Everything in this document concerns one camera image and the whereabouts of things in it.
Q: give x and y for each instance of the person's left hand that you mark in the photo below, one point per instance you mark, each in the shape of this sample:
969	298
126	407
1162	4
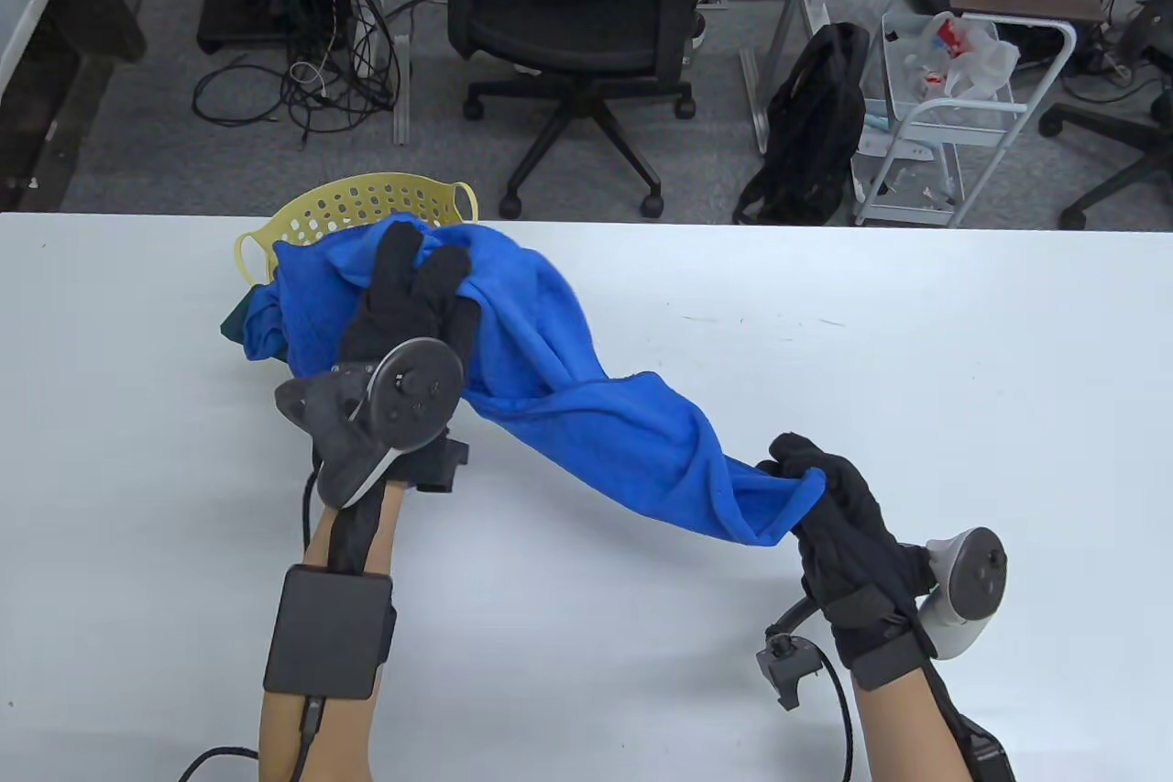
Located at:
403	305

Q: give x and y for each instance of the person's right hand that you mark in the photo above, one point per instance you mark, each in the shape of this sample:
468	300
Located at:
852	534

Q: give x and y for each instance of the yellow perforated laundry basket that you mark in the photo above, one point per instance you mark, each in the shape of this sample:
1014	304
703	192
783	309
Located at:
367	200

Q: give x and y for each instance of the blue clothes shirt white tag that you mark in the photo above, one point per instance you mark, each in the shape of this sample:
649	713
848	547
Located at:
261	328

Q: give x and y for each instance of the dark green clothes garment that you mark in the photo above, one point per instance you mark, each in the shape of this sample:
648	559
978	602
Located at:
234	325

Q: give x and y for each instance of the person's left forearm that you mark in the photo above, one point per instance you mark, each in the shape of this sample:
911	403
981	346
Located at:
339	736

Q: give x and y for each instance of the person's right forearm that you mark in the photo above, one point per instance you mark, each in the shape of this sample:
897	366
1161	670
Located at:
903	736

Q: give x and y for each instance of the grey handheld controller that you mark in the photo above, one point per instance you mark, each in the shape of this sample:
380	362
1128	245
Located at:
403	388
976	580

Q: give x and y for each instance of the grey metal desk leg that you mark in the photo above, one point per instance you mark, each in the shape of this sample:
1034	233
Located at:
403	113

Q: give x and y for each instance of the white power strip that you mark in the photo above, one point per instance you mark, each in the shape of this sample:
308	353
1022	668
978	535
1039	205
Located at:
371	21

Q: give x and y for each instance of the black office chair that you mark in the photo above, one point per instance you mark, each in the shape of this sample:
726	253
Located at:
568	21

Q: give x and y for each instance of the black sensor box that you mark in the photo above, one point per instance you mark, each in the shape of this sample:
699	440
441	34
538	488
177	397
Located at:
330	631

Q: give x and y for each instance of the black backpack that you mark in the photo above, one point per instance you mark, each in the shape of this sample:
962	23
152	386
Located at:
816	122

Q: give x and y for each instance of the white utility cart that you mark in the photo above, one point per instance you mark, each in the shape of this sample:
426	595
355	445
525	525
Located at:
962	131

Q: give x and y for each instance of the dark brown desk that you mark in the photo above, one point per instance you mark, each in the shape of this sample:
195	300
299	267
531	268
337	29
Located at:
105	12

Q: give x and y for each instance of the black swivel chair base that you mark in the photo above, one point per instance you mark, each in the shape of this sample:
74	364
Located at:
1127	136

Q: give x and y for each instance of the white plastic bag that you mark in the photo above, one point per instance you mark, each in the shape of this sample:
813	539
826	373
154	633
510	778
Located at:
985	62

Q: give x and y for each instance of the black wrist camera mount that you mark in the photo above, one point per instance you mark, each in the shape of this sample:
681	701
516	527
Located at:
788	663
444	466

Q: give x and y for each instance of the black mesh wrist bracket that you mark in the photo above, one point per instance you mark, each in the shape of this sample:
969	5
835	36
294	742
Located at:
985	754

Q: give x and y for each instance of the grey metal desk frame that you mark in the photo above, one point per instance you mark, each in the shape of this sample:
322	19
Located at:
788	3

